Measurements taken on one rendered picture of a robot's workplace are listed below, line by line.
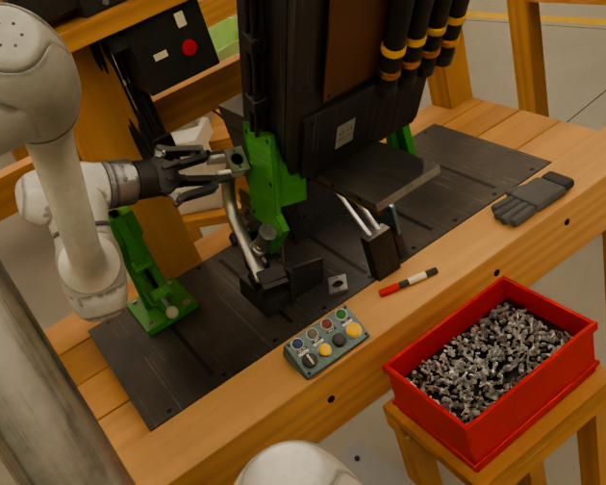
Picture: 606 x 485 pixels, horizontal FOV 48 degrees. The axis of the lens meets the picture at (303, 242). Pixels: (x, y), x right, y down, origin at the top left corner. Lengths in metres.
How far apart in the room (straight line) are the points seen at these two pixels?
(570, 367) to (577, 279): 1.51
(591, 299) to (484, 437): 1.56
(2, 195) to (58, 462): 1.01
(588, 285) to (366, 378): 1.52
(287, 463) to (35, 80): 0.49
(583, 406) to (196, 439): 0.69
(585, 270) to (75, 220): 2.14
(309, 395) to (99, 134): 0.74
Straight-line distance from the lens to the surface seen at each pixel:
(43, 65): 0.70
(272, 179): 1.36
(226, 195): 1.51
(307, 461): 0.82
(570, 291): 2.74
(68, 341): 1.75
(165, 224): 1.72
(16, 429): 0.75
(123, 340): 1.62
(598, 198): 1.70
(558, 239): 1.63
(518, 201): 1.59
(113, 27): 1.45
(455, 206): 1.65
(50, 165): 0.98
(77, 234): 1.08
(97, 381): 1.58
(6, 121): 0.73
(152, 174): 1.33
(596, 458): 1.50
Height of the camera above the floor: 1.81
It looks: 33 degrees down
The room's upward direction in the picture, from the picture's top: 19 degrees counter-clockwise
